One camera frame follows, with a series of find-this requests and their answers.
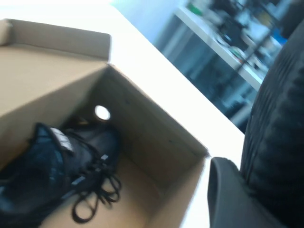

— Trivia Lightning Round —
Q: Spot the white background desk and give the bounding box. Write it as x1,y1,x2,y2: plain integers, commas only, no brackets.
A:
154,6,269,91

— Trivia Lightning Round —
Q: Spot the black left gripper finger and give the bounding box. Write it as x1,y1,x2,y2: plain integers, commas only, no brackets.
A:
208,156,289,228

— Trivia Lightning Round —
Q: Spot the blue background item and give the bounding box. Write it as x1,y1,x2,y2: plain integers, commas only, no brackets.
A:
269,29,289,47

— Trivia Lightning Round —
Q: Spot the brown cardboard shoe box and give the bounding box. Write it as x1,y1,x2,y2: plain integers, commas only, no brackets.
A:
0,18,212,228

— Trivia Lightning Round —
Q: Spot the black sneaker white tongue label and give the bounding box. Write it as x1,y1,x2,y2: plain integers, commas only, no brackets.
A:
244,14,304,228
0,122,122,228

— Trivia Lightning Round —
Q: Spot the green background item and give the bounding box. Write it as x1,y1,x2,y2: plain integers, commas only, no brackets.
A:
189,3,204,15

